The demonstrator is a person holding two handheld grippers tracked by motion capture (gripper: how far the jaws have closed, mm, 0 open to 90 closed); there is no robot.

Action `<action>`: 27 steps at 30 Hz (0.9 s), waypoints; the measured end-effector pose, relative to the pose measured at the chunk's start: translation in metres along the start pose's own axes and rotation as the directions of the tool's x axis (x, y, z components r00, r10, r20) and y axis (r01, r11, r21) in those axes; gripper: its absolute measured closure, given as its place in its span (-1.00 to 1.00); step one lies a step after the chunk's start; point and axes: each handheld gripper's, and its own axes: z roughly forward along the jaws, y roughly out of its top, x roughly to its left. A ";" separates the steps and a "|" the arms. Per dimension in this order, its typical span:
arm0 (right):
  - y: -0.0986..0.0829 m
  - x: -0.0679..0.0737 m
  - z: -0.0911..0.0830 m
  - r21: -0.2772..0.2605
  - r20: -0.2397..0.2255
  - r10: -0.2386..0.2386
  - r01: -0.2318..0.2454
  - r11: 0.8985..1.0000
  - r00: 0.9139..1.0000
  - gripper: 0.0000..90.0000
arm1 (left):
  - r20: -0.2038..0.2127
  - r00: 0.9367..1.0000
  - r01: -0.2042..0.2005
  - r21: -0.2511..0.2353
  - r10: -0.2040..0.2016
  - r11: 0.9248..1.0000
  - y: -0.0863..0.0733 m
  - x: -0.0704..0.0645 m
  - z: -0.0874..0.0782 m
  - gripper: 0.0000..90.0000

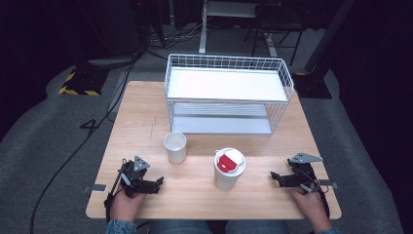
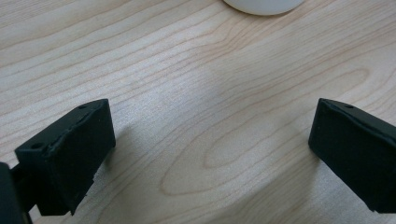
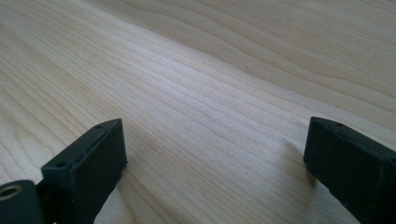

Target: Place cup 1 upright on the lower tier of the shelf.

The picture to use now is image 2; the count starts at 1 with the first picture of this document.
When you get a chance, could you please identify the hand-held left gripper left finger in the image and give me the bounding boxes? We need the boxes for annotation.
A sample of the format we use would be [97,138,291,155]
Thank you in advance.
[12,98,117,217]

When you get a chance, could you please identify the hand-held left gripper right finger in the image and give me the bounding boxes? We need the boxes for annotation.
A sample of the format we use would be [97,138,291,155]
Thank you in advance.
[308,98,396,215]

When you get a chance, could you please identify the plain white cup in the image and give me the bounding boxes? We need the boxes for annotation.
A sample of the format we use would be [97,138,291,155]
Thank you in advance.
[222,0,306,17]

